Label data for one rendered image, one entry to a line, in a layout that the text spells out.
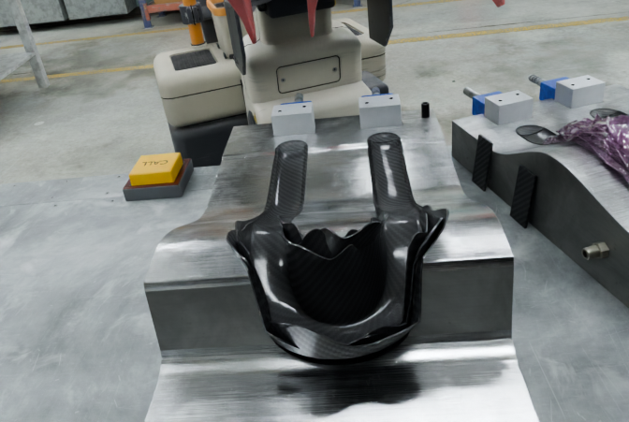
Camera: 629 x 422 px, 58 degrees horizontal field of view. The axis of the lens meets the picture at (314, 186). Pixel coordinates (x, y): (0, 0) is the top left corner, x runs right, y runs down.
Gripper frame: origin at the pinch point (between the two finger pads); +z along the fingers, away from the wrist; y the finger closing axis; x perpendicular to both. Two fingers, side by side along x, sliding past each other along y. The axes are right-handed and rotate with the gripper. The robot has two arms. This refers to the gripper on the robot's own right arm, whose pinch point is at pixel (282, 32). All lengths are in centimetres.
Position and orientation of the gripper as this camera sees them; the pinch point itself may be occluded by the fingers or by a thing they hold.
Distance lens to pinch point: 69.4
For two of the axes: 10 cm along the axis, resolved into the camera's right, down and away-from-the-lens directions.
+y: 9.9, -0.9, -0.8
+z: 1.2, 8.7, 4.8
